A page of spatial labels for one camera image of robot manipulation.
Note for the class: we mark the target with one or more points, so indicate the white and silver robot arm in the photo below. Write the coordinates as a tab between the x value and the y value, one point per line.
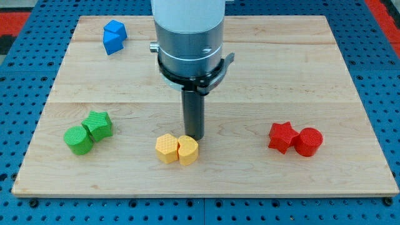
189	38

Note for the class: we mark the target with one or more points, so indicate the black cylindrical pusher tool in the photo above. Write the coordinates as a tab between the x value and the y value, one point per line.
193	112

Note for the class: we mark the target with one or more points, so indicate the yellow heart block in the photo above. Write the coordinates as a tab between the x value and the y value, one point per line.
188	150

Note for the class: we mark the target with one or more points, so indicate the yellow hexagon block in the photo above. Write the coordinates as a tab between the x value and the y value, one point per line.
167	148

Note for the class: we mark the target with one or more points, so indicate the red star block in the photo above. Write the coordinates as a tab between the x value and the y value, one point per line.
282	136

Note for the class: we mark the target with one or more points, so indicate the wooden board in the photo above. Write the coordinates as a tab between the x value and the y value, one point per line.
286	68

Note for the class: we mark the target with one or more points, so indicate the green star block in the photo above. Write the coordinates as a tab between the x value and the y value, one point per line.
98	125

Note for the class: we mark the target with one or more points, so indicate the red cylinder block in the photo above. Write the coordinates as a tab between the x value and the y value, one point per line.
308	142

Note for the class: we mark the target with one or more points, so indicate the blue triangular block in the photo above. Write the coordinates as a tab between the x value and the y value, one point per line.
112	42

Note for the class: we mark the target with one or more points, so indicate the blue cube block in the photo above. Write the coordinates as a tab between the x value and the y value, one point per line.
116	27

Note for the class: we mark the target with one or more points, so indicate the green cylinder block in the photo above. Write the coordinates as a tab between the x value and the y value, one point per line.
78	140

